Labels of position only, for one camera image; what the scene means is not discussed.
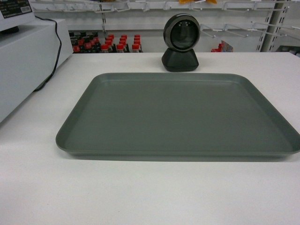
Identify red snack pouch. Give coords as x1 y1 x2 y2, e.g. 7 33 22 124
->
211 40 233 53

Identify white slotted shelf upright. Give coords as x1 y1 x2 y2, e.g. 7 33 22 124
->
261 0 290 52

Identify black round barcode scanner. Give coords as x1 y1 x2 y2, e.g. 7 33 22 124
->
162 13 200 72

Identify grey silver tray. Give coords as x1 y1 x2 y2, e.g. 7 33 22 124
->
56 73 300 159

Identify thin black power cable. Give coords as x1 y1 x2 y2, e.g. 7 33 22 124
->
34 15 62 92

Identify white cash register box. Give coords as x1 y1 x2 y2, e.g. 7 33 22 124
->
0 19 73 120

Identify red cap sauce bottles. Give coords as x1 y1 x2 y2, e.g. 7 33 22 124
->
69 31 143 53

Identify white wire hook rack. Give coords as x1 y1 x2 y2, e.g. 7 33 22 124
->
31 0 300 38

